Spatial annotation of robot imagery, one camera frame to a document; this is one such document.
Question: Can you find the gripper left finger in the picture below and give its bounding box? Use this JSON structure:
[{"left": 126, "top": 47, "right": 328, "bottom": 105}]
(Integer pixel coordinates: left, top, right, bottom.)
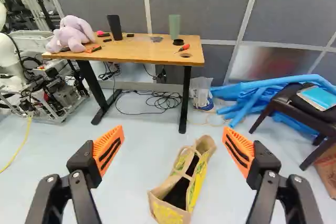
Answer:
[{"left": 25, "top": 125, "right": 125, "bottom": 224}]

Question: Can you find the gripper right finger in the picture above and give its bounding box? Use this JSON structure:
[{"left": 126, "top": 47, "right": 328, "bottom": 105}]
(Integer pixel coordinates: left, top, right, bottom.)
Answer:
[{"left": 222, "top": 126, "right": 324, "bottom": 224}]

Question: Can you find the tan jute tote bag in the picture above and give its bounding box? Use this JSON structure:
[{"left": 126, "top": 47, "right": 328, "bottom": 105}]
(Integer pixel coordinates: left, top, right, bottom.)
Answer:
[{"left": 147, "top": 135, "right": 217, "bottom": 224}]

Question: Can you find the clear plastic bag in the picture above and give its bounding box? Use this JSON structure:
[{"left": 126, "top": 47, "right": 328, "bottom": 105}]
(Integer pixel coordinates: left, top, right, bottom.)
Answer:
[{"left": 189, "top": 76, "right": 215, "bottom": 111}]

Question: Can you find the dark wooden chair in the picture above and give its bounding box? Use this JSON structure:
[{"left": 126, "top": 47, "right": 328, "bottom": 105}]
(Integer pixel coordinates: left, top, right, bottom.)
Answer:
[{"left": 248, "top": 82, "right": 336, "bottom": 172}]

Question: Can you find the blue foam tube pile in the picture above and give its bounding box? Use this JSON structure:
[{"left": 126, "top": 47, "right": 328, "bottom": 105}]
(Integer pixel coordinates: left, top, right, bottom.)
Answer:
[{"left": 209, "top": 73, "right": 336, "bottom": 136}]

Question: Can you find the brown cardboard box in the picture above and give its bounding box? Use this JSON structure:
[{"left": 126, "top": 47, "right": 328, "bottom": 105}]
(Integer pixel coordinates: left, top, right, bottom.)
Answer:
[{"left": 313, "top": 144, "right": 336, "bottom": 200}]

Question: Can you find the blue pad in tray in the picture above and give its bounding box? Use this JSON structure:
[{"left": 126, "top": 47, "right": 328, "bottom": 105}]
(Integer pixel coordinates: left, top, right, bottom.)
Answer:
[{"left": 297, "top": 84, "right": 336, "bottom": 112}]

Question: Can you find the orange and black tool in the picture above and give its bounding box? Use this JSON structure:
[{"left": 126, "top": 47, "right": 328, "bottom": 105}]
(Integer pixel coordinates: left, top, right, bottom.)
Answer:
[{"left": 84, "top": 45, "right": 102, "bottom": 54}]

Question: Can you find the wooden table with black legs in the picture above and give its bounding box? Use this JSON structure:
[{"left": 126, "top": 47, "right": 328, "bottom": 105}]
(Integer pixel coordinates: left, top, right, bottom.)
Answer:
[{"left": 41, "top": 33, "right": 205, "bottom": 134}]

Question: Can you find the white robot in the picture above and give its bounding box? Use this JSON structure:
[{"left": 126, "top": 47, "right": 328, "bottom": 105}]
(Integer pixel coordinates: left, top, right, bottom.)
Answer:
[{"left": 0, "top": 0, "right": 90, "bottom": 124}]

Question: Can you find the purple plush elephant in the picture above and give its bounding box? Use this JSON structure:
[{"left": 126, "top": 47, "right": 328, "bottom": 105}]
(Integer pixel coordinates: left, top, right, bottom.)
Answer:
[{"left": 45, "top": 15, "right": 96, "bottom": 54}]

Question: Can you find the black tall cup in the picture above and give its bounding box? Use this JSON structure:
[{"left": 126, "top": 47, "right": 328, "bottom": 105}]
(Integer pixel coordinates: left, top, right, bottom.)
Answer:
[{"left": 106, "top": 14, "right": 124, "bottom": 41}]

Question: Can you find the green tall cup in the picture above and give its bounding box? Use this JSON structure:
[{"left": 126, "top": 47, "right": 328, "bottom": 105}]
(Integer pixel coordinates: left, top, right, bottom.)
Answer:
[{"left": 169, "top": 14, "right": 181, "bottom": 40}]

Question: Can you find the yellow floor cable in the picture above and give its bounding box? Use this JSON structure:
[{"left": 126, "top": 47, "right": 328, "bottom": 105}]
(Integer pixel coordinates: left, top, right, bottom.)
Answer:
[{"left": 0, "top": 115, "right": 33, "bottom": 174}]

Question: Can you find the black floor cable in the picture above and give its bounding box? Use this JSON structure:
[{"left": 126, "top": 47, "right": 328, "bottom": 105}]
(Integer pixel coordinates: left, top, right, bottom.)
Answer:
[{"left": 114, "top": 89, "right": 183, "bottom": 116}]

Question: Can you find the red handled screwdriver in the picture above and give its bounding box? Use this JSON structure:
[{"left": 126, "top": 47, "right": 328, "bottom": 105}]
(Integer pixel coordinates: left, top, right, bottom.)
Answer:
[{"left": 173, "top": 43, "right": 191, "bottom": 55}]

